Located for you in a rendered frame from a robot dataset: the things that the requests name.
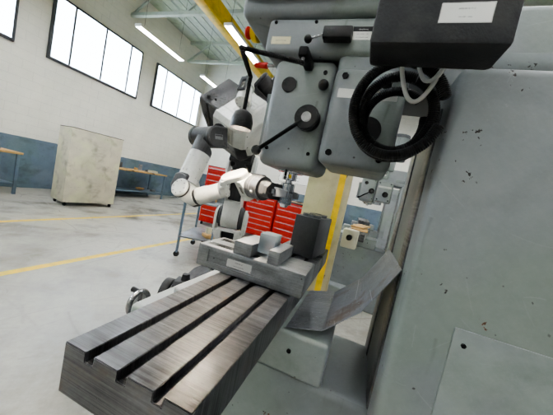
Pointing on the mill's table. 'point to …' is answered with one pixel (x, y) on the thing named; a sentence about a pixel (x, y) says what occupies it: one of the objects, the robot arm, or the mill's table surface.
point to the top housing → (303, 11)
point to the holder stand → (310, 235)
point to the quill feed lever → (304, 118)
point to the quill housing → (284, 118)
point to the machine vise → (259, 266)
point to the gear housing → (289, 35)
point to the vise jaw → (247, 246)
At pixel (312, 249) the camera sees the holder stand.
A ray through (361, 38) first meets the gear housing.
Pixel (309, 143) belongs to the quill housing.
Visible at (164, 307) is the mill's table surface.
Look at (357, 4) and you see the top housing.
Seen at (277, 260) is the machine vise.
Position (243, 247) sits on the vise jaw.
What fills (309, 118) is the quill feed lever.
